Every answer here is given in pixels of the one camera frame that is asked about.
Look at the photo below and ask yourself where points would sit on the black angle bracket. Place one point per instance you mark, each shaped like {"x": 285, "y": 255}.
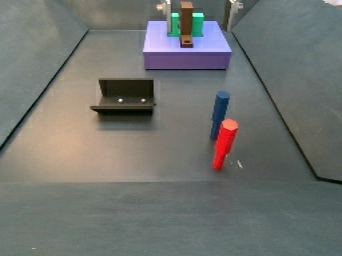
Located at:
{"x": 125, "y": 95}

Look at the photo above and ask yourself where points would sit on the red hexagonal peg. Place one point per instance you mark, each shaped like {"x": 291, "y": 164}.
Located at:
{"x": 225, "y": 136}

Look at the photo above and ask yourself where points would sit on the purple base block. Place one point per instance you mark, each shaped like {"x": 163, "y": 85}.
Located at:
{"x": 163, "y": 53}

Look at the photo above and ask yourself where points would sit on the brown upright bracket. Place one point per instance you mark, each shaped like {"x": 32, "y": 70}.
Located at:
{"x": 185, "y": 24}

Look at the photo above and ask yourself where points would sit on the green block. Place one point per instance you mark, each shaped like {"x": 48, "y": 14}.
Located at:
{"x": 197, "y": 19}

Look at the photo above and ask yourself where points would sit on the blue hexagonal peg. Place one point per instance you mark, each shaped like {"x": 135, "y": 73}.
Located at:
{"x": 219, "y": 112}

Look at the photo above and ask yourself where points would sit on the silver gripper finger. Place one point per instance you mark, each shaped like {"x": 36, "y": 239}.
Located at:
{"x": 164, "y": 8}
{"x": 235, "y": 5}

